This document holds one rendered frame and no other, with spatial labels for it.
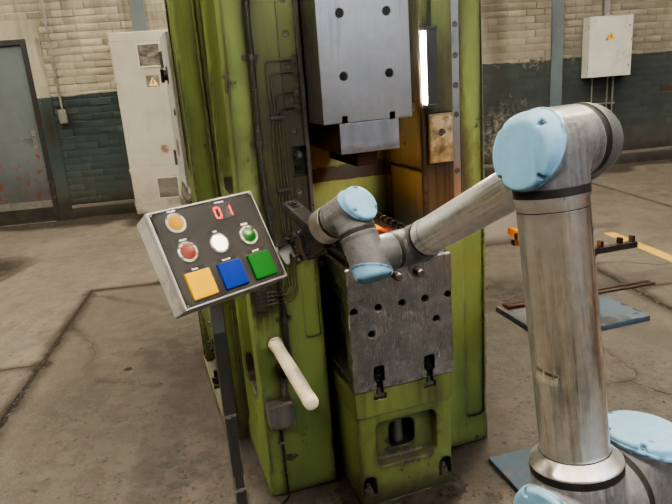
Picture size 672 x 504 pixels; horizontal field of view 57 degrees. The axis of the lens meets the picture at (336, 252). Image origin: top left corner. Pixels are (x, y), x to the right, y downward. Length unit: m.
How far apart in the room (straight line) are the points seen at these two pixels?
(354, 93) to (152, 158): 5.58
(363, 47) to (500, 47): 6.68
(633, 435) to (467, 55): 1.46
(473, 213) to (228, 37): 1.04
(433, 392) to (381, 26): 1.24
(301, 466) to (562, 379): 1.58
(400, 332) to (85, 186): 6.51
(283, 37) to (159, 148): 5.41
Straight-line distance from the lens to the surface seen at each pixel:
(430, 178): 2.24
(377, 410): 2.21
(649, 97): 9.66
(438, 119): 2.21
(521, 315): 2.20
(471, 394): 2.63
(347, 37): 1.95
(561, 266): 0.98
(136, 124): 7.38
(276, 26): 2.04
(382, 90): 1.99
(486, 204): 1.24
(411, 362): 2.18
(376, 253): 1.39
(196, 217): 1.74
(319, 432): 2.41
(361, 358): 2.09
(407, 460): 2.37
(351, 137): 1.96
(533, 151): 0.94
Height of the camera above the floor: 1.52
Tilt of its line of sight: 16 degrees down
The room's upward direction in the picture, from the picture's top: 4 degrees counter-clockwise
